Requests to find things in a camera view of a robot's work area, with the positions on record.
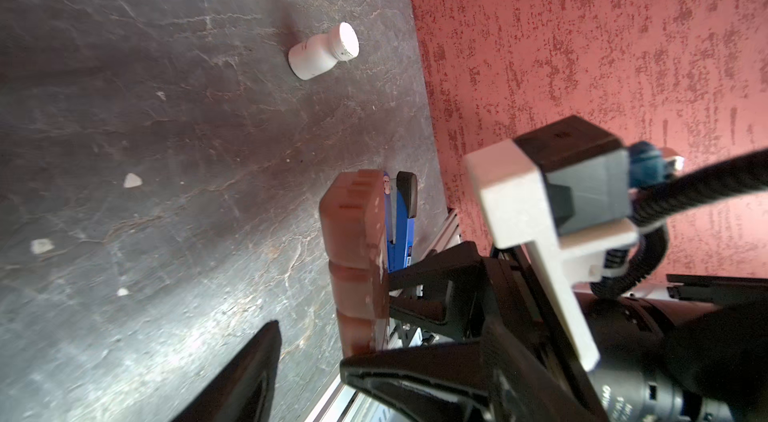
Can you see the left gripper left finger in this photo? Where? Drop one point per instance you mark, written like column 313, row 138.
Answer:
column 244, row 389

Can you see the small white pill bottle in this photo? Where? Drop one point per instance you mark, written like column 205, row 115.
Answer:
column 322, row 52

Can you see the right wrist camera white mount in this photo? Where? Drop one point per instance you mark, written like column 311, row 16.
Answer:
column 564, row 193

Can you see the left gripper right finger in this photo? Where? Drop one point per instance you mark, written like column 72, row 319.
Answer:
column 491, row 378

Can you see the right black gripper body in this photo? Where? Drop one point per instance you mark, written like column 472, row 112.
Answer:
column 456, row 293

